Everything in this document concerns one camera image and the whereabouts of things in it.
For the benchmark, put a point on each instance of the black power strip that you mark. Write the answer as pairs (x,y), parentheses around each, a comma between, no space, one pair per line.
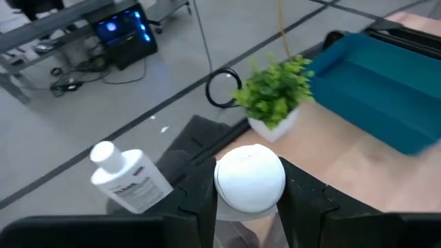
(67,87)

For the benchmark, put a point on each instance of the green plant in white pot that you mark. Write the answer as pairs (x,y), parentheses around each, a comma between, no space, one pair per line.
(272,93)

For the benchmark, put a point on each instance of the grey metal desk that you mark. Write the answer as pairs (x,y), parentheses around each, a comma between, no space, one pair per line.
(51,24)

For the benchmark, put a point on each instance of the teal plastic bin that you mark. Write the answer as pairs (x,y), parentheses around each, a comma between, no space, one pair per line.
(379,89)

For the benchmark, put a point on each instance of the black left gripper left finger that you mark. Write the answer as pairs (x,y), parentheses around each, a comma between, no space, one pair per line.
(103,230)

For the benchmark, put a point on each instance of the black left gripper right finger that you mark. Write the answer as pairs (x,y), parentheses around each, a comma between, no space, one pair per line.
(344,227)

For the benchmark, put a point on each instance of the computer with blue lights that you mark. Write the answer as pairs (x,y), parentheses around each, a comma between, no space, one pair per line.
(120,34)

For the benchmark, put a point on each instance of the dark grey panel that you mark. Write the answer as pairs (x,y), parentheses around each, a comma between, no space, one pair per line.
(200,131)

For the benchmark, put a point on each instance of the white plastic restorer bottle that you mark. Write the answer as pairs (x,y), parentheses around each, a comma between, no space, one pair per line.
(131,182)
(249,179)

